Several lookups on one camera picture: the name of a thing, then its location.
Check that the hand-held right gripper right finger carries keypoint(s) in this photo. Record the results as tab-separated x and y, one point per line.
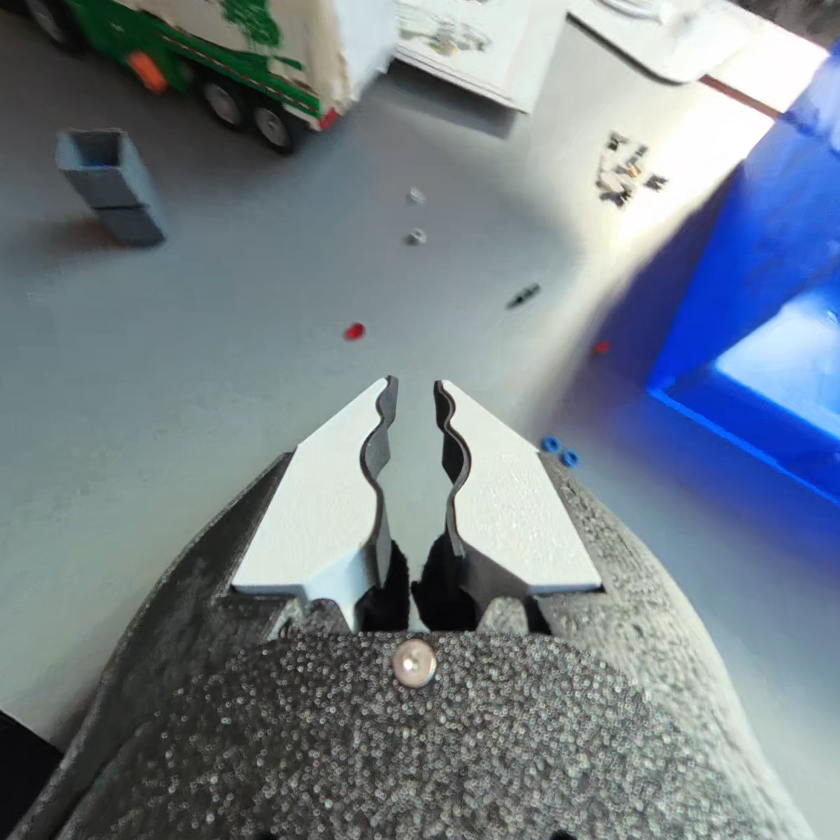
525	518

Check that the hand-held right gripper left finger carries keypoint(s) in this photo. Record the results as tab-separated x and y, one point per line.
308	518

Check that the lego instruction booklet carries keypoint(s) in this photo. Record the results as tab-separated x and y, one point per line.
472	46

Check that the white lego garbage truck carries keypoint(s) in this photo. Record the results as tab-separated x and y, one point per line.
262	39

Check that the blue round lego piece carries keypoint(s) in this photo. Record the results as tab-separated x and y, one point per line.
551	443
571	457

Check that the black lego pin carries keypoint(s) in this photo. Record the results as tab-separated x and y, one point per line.
523	296

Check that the grey round lego bush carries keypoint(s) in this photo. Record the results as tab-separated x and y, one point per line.
415	236

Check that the pile of small lego pieces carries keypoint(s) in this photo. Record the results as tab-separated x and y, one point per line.
627	174

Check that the blue plastic bin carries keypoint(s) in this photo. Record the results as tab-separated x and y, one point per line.
754	295

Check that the white stand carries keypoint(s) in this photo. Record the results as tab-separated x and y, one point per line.
689	39

